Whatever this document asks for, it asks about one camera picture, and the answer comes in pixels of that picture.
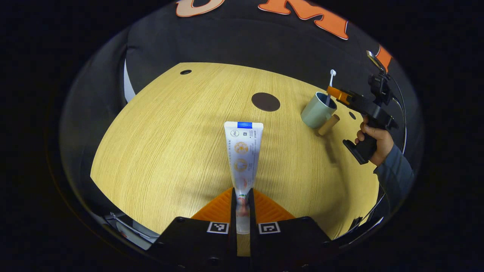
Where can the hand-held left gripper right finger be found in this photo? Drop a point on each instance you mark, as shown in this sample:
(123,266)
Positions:
(287,241)

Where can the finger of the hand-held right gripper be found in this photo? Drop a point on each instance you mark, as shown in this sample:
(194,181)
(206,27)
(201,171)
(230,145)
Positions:
(340,94)

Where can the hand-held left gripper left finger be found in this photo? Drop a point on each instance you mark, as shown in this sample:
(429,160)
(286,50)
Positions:
(204,241)

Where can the white toothbrush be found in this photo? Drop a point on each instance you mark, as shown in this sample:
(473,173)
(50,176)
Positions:
(332,77)

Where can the dark round coaster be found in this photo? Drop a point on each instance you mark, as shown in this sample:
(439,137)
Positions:
(266,102)

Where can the white toothpaste tube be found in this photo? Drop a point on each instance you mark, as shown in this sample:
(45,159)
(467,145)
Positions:
(243,151)

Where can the grey metal frame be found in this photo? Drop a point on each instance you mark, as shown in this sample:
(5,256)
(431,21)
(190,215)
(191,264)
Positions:
(128,231)

